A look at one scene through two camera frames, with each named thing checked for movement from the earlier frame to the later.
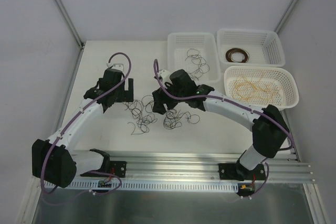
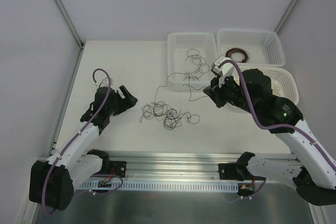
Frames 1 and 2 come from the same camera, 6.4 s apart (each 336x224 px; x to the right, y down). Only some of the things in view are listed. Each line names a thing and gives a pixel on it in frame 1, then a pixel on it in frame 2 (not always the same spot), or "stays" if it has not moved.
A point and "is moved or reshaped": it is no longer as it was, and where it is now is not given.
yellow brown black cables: x=172 y=118 is moved or reshaped
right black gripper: x=159 y=99 to x=219 y=94
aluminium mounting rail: x=189 y=166 stays
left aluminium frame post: x=62 y=7 stays
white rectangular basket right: x=258 y=47 stays
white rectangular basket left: x=195 y=53 stays
